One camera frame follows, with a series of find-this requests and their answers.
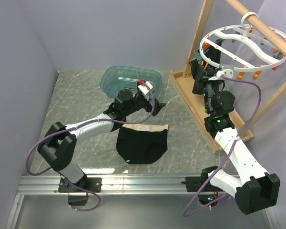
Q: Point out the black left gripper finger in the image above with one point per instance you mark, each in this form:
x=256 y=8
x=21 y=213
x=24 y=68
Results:
x=158 y=106
x=154 y=101

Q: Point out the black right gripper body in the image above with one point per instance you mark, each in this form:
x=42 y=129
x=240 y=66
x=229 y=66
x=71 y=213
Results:
x=211 y=88

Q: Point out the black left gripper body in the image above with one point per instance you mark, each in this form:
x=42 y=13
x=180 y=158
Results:
x=139 y=103

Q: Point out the black underwear beige waistband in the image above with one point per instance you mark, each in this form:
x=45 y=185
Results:
x=142 y=144

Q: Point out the white round clip hanger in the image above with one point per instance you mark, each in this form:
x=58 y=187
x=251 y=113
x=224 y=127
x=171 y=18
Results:
x=261 y=47

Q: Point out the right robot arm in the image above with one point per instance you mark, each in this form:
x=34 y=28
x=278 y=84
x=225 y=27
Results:
x=255 y=189

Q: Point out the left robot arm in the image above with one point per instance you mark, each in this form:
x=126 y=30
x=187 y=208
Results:
x=62 y=140

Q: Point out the orange hanger clip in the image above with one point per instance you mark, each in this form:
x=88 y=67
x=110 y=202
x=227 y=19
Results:
x=241 y=75
x=256 y=75
x=204 y=65

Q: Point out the teal hanger clip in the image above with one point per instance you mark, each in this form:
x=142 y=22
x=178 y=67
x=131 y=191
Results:
x=198 y=57

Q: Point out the black hanging underwear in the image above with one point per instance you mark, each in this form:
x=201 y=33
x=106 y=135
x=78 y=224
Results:
x=211 y=53

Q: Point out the teal transparent plastic bin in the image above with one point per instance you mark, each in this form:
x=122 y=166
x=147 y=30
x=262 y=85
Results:
x=117 y=78

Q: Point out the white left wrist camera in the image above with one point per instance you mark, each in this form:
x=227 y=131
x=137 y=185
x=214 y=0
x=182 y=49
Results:
x=146 y=88

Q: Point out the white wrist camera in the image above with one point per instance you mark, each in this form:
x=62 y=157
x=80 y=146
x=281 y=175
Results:
x=146 y=88
x=224 y=71

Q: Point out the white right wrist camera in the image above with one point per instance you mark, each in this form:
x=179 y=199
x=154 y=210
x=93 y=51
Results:
x=224 y=71

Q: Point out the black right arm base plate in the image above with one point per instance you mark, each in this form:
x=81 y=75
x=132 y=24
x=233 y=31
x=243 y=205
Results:
x=192 y=184

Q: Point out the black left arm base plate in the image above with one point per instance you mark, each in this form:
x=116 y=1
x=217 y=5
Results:
x=91 y=183

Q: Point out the aluminium mounting rail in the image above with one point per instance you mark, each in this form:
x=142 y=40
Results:
x=151 y=201

